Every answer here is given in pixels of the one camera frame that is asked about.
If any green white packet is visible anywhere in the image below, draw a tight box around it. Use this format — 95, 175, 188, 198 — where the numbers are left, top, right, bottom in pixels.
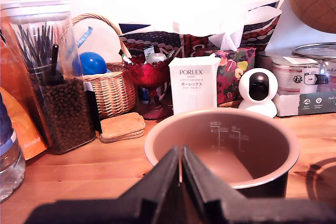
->
142, 46, 155, 58

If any black inner pot copper lining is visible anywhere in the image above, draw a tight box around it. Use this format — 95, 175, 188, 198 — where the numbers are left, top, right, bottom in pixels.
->
143, 107, 300, 199

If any blue ball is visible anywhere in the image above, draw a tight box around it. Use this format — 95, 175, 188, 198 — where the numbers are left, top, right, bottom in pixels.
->
78, 51, 108, 76

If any black clip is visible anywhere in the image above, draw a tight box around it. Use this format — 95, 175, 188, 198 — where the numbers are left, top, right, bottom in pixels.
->
85, 82, 103, 134

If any dotted red navy bag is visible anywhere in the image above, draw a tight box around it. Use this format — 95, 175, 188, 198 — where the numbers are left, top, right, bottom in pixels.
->
118, 0, 282, 60

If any orange paper bag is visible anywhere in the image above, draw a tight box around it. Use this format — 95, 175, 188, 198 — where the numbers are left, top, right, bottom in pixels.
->
0, 22, 53, 161

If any floral tissue box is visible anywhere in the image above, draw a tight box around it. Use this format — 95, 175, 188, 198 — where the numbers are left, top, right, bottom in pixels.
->
214, 47, 257, 108

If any silver capsule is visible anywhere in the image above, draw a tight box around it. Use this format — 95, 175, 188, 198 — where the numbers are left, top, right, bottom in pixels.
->
146, 52, 169, 65

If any grey white cardboard box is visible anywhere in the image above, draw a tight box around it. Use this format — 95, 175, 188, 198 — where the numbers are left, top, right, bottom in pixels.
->
275, 89, 336, 118

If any white security camera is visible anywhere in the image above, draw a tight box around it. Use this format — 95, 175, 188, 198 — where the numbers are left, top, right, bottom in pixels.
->
238, 68, 279, 119

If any clear coffee bean jar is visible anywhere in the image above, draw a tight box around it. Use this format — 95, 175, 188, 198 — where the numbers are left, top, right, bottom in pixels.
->
1, 0, 97, 155

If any wicker basket with handle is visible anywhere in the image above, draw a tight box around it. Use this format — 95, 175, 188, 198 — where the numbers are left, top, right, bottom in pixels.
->
70, 13, 138, 119

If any clear plastic water bottle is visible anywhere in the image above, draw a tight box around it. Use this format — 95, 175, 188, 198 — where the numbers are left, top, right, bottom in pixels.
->
0, 87, 26, 202

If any white Porlex box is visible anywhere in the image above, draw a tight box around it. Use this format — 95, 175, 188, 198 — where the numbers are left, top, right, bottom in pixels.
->
168, 53, 221, 116

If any black scoop handle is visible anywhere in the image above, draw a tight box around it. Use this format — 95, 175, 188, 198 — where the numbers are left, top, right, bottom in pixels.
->
49, 43, 65, 83

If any white tissue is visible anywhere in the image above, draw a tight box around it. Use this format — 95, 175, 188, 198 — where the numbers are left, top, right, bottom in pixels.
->
208, 30, 244, 51

